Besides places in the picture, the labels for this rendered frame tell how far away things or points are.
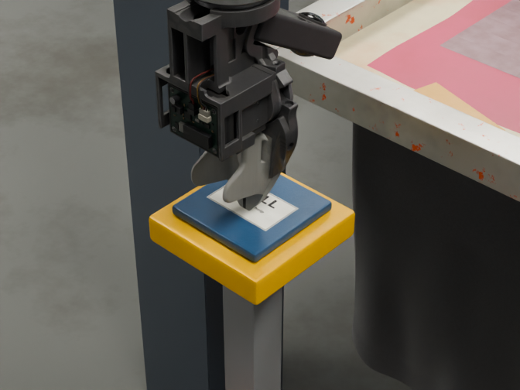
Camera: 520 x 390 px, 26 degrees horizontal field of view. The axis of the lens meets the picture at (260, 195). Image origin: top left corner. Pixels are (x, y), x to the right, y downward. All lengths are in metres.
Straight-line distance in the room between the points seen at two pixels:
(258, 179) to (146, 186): 0.86
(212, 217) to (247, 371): 0.19
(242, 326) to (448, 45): 0.40
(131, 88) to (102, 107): 1.23
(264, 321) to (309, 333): 1.20
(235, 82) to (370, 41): 0.41
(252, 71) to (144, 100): 0.83
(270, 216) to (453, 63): 0.34
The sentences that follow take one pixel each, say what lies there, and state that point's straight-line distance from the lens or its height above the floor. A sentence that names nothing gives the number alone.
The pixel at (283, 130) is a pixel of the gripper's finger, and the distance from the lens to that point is 0.89.
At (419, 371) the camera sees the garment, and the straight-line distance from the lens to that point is 1.40.
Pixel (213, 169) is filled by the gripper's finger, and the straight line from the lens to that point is 0.94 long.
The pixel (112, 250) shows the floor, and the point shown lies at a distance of 2.45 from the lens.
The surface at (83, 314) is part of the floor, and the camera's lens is 2.31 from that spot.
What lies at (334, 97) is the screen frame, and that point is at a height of 0.97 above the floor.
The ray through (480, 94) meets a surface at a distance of 1.16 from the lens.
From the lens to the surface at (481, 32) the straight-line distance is 1.27.
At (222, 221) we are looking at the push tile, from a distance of 0.96.
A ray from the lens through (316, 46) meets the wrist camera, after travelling 0.92.
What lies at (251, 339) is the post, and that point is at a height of 0.83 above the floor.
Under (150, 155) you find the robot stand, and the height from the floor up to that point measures 0.57.
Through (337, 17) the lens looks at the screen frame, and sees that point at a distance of 1.22.
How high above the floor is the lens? 1.56
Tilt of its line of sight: 37 degrees down
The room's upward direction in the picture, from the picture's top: straight up
